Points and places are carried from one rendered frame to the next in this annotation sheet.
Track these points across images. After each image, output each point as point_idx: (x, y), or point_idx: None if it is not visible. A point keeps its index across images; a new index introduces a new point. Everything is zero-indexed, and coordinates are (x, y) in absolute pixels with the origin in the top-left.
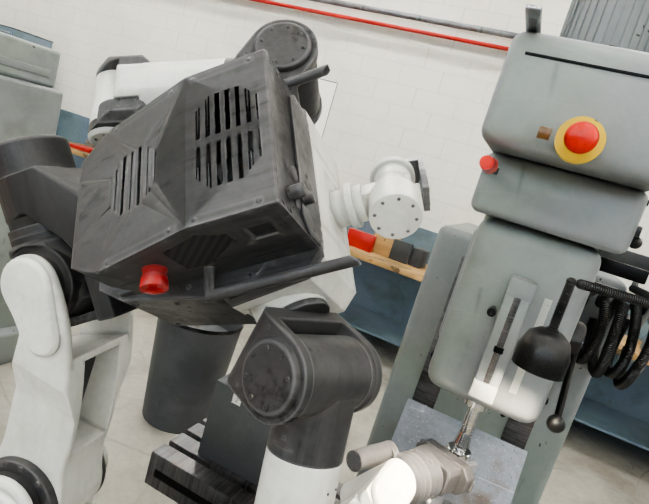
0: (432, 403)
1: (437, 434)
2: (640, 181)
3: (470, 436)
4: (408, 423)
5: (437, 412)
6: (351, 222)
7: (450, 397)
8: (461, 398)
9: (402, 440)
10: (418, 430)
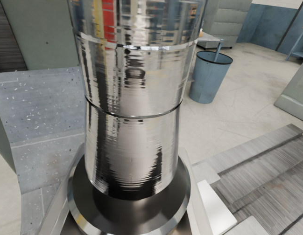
0: (21, 64)
1: (52, 94)
2: None
3: (182, 102)
4: (10, 102)
5: (36, 71)
6: None
7: (37, 45)
8: (51, 39)
9: (19, 123)
10: (29, 102)
